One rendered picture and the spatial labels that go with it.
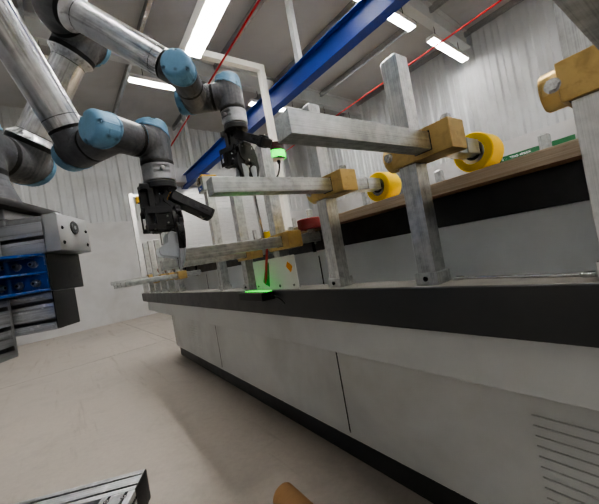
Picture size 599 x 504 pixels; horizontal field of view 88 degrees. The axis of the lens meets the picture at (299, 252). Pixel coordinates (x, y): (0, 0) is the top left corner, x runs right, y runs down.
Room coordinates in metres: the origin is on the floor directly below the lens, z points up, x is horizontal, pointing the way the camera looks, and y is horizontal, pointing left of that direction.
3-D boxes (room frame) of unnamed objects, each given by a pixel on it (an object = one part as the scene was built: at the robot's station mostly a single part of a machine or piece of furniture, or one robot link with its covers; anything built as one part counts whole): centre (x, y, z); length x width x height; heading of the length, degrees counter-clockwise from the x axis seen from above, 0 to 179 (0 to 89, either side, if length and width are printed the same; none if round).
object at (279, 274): (0.99, 0.09, 0.75); 0.26 x 0.01 x 0.10; 36
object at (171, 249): (0.73, 0.30, 0.86); 0.06 x 0.03 x 0.09; 126
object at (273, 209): (0.98, 0.06, 0.93); 0.04 x 0.04 x 0.48; 36
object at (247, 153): (0.92, 0.13, 1.15); 0.09 x 0.08 x 0.12; 56
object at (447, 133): (0.55, -0.25, 0.95); 0.14 x 0.06 x 0.05; 36
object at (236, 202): (1.18, 0.20, 0.87); 0.04 x 0.04 x 0.48; 36
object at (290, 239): (0.96, 0.04, 0.85); 0.14 x 0.06 x 0.05; 36
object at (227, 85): (0.92, 0.12, 1.31); 0.09 x 0.08 x 0.11; 92
